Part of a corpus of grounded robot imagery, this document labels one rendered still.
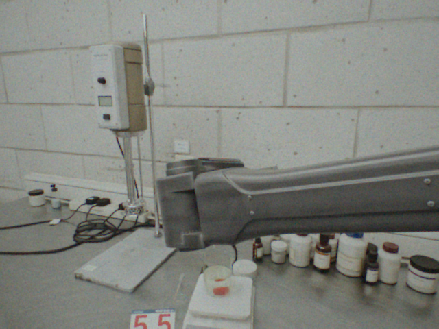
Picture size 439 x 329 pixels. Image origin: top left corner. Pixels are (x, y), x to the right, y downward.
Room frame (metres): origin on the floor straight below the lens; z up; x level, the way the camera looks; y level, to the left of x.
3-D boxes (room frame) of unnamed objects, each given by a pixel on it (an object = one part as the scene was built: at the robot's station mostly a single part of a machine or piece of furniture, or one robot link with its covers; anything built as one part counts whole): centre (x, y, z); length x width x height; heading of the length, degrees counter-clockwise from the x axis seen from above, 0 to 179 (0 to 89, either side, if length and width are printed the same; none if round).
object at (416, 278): (0.65, -0.53, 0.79); 0.07 x 0.07 x 0.07
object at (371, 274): (0.68, -0.40, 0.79); 0.03 x 0.03 x 0.08
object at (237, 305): (0.51, -0.01, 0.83); 0.12 x 0.12 x 0.01; 81
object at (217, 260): (0.52, 0.01, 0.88); 0.07 x 0.06 x 0.08; 143
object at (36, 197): (1.25, 0.85, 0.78); 0.06 x 0.06 x 0.06
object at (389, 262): (0.69, -0.45, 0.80); 0.06 x 0.06 x 0.10
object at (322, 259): (0.74, -0.30, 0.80); 0.04 x 0.04 x 0.11
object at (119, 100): (0.79, 0.27, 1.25); 0.15 x 0.11 x 0.24; 158
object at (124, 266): (0.80, 0.26, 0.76); 0.30 x 0.20 x 0.01; 158
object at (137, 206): (0.81, 0.26, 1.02); 0.07 x 0.07 x 0.25
